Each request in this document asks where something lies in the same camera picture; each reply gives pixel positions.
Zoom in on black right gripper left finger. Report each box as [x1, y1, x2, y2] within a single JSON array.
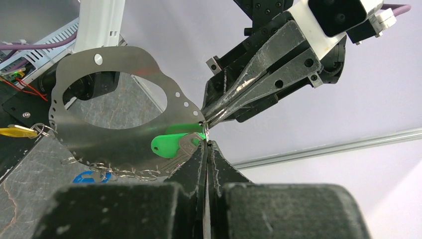
[[164, 141, 208, 239]]

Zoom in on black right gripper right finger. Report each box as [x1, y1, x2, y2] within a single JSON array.
[[207, 141, 251, 239]]

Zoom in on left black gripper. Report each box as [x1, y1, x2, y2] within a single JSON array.
[[202, 11, 346, 128]]

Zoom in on silver key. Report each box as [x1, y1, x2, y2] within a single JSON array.
[[162, 132, 203, 177]]

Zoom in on green key tag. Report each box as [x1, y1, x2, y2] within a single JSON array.
[[150, 121, 205, 158]]

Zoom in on blue key tag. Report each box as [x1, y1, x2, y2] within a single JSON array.
[[72, 171, 111, 184]]

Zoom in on yellow key tag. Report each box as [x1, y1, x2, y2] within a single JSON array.
[[0, 124, 38, 138]]

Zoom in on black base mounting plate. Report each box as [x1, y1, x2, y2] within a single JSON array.
[[0, 82, 51, 181]]

